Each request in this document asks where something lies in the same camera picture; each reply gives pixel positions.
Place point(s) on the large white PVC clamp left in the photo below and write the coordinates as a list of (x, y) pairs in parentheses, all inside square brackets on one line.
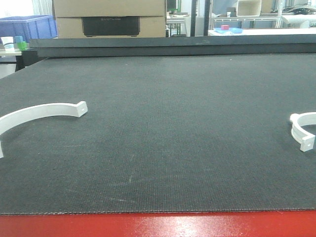
[(24, 115)]

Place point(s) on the green small block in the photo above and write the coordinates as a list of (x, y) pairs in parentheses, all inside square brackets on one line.
[(22, 45)]

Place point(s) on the small white PVC clamp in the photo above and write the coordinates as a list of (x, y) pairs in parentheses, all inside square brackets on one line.
[(299, 134)]

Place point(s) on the dark grey table mat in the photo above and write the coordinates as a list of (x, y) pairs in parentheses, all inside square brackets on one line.
[(162, 134)]

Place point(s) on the lower cardboard box black print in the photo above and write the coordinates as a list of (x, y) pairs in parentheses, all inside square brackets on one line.
[(71, 28)]

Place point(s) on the blue plastic crate background left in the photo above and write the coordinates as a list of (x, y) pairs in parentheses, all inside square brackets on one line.
[(29, 27)]

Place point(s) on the dark grey stacked boards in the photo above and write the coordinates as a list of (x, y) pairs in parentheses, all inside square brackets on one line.
[(175, 46)]

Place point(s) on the white cup background left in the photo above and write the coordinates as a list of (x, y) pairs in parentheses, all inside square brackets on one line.
[(8, 43)]

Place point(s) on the upper cardboard box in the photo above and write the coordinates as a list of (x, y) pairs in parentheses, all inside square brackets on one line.
[(86, 8)]

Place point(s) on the red cube background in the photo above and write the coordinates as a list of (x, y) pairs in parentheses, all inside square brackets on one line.
[(224, 27)]

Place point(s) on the blue tray with red cube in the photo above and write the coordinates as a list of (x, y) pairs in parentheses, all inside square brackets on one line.
[(229, 31)]

